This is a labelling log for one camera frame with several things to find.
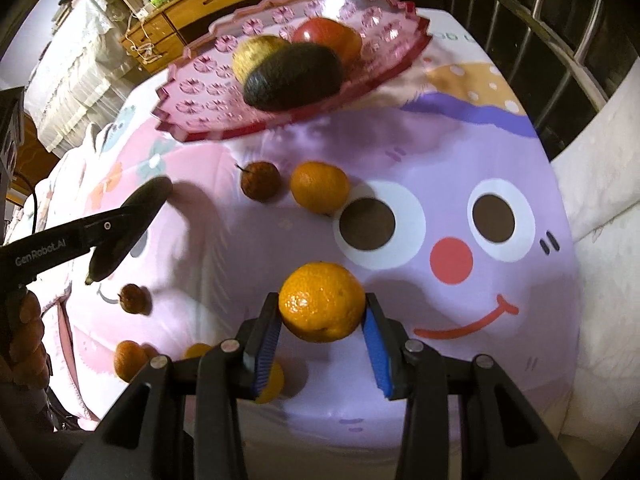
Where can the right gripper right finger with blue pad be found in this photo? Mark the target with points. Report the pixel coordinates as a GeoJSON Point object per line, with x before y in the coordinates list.
{"type": "Point", "coordinates": [385, 340]}

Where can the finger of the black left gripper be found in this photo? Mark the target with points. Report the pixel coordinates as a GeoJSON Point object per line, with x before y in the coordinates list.
{"type": "Point", "coordinates": [120, 227]}

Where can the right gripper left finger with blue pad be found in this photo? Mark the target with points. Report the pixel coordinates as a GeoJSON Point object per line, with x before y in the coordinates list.
{"type": "Point", "coordinates": [259, 339]}

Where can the dark overripe banana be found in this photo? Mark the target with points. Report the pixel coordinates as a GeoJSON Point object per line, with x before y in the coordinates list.
{"type": "Point", "coordinates": [150, 197]}

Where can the yellow-orange mandarin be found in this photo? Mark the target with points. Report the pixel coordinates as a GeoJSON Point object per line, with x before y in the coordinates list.
{"type": "Point", "coordinates": [196, 351]}
{"type": "Point", "coordinates": [274, 385]}

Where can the orange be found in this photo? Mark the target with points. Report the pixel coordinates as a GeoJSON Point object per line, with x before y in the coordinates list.
{"type": "Point", "coordinates": [321, 302]}
{"type": "Point", "coordinates": [319, 187]}

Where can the orange mandarin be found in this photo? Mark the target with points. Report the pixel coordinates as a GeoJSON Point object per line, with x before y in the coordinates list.
{"type": "Point", "coordinates": [130, 357]}

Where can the person's left hand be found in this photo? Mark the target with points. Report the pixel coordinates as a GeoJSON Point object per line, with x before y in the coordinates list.
{"type": "Point", "coordinates": [29, 367]}

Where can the small brown passion fruit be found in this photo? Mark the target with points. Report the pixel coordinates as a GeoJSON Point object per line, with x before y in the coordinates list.
{"type": "Point", "coordinates": [134, 299]}

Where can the pink cartoon bed quilt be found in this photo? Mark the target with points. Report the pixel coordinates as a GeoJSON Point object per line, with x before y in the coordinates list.
{"type": "Point", "coordinates": [454, 220]}

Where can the small red-brown apple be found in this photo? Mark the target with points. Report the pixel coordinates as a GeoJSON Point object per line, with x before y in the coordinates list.
{"type": "Point", "coordinates": [260, 181]}

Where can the white covered cabinet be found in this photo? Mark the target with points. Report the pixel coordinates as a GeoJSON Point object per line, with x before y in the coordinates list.
{"type": "Point", "coordinates": [84, 77]}

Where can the pink scalloped plastic fruit plate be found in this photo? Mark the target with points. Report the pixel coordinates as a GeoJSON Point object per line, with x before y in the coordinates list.
{"type": "Point", "coordinates": [202, 100]}

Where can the wooden desk with drawers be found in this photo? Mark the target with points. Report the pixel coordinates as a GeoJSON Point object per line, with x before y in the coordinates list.
{"type": "Point", "coordinates": [161, 37]}

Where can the yellow pear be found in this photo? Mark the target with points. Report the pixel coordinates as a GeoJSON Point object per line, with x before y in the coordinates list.
{"type": "Point", "coordinates": [252, 52]}

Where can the dark avocado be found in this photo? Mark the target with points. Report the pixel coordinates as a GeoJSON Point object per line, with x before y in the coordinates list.
{"type": "Point", "coordinates": [296, 76]}

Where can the white pillow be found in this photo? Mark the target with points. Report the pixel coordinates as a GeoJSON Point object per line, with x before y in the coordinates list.
{"type": "Point", "coordinates": [598, 176]}

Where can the red apple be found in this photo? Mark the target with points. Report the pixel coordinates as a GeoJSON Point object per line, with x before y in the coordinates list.
{"type": "Point", "coordinates": [344, 41]}

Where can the metal bed headboard rails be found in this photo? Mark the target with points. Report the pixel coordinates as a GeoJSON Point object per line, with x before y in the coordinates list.
{"type": "Point", "coordinates": [564, 59]}

